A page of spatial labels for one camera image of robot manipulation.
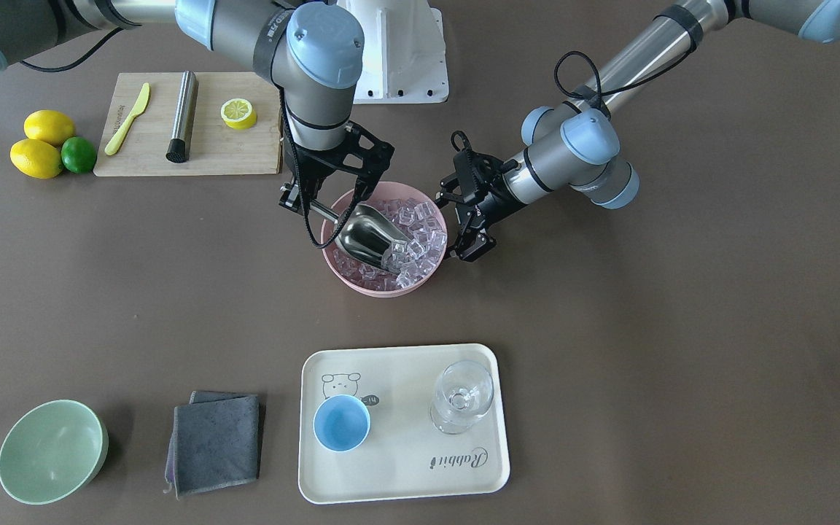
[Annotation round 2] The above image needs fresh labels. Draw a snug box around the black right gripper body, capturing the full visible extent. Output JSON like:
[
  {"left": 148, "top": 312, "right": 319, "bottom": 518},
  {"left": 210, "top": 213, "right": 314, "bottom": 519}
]
[{"left": 278, "top": 122, "right": 394, "bottom": 214}]

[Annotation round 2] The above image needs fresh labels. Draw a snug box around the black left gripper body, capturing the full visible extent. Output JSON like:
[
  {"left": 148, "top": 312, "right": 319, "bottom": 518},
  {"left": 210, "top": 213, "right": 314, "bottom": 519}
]
[{"left": 435, "top": 152, "right": 524, "bottom": 230}]

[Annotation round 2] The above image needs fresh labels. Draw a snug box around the metal ice scoop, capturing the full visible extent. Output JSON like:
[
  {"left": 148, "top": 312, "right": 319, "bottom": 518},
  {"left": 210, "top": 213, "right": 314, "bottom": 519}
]
[{"left": 311, "top": 201, "right": 411, "bottom": 273}]

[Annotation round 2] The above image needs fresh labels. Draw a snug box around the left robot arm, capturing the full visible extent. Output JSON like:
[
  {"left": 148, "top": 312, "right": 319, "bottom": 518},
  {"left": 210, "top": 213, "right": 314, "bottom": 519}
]
[{"left": 435, "top": 1, "right": 840, "bottom": 262}]

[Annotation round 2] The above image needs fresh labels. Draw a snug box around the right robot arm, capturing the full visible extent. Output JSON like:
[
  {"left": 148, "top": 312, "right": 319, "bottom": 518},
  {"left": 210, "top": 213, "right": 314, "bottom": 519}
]
[{"left": 0, "top": 1, "right": 394, "bottom": 214}]

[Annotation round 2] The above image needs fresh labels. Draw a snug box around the clear ice cubes pile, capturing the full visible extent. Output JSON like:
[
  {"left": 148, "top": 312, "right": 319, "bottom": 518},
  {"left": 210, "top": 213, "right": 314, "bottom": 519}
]
[{"left": 324, "top": 198, "right": 448, "bottom": 292}]

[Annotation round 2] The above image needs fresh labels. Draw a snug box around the light blue cup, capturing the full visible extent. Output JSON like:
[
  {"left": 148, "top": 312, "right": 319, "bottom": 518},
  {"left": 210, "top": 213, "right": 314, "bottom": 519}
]
[{"left": 313, "top": 394, "right": 371, "bottom": 453}]

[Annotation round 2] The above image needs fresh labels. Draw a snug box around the pink bowl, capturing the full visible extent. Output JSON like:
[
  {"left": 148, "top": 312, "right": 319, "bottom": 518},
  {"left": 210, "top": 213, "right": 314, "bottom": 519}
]
[{"left": 312, "top": 182, "right": 448, "bottom": 297}]

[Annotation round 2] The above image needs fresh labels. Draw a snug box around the half lemon slice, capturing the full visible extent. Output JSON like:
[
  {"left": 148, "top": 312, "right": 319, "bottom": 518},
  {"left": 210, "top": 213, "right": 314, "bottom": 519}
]
[{"left": 220, "top": 98, "right": 257, "bottom": 130}]

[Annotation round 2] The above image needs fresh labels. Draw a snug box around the clear wine glass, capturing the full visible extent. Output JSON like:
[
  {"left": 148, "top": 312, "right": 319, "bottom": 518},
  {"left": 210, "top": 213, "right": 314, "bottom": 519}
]
[{"left": 429, "top": 361, "right": 494, "bottom": 435}]

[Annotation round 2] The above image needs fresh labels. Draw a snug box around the wooden cutting board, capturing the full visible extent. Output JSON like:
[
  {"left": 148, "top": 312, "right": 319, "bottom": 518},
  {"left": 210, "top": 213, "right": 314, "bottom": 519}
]
[{"left": 94, "top": 72, "right": 282, "bottom": 177}]

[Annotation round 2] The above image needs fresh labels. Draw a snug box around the metal muddler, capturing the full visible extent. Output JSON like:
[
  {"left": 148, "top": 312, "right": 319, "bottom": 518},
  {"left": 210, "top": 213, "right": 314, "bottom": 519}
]
[{"left": 166, "top": 71, "right": 199, "bottom": 163}]

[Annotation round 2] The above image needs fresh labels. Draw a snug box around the cream serving tray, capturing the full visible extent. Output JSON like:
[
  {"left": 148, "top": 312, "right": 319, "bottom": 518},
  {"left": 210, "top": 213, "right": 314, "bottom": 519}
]
[{"left": 299, "top": 343, "right": 510, "bottom": 505}]

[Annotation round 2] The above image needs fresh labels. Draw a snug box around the yellow plastic knife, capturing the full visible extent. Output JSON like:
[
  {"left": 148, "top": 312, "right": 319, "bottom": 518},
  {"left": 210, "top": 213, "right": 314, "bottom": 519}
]
[{"left": 104, "top": 82, "right": 151, "bottom": 156}]

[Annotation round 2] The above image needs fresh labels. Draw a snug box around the green lime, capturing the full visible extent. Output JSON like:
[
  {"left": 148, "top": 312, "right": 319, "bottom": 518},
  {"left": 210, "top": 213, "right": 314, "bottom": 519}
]
[{"left": 61, "top": 136, "right": 98, "bottom": 174}]

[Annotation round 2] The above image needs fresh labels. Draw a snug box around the grey folded cloth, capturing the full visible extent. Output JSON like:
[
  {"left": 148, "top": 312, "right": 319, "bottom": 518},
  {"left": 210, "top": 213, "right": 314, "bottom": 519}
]
[{"left": 166, "top": 391, "right": 260, "bottom": 498}]

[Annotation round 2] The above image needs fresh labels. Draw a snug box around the yellow lemon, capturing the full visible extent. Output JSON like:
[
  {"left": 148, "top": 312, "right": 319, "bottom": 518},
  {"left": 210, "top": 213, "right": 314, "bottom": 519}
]
[
  {"left": 9, "top": 139, "right": 64, "bottom": 179},
  {"left": 23, "top": 109, "right": 77, "bottom": 147}
]

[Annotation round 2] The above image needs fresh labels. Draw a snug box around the green bowl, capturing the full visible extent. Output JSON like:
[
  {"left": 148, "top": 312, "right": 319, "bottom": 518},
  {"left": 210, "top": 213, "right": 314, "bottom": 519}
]
[{"left": 0, "top": 400, "right": 108, "bottom": 505}]

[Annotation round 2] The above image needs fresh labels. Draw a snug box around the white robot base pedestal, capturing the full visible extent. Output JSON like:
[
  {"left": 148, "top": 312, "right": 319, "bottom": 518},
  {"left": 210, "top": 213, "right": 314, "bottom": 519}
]
[{"left": 337, "top": 1, "right": 449, "bottom": 104}]

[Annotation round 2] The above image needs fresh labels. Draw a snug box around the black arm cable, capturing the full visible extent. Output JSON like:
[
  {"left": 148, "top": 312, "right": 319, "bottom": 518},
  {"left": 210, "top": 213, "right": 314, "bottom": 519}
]
[{"left": 554, "top": 51, "right": 691, "bottom": 112}]

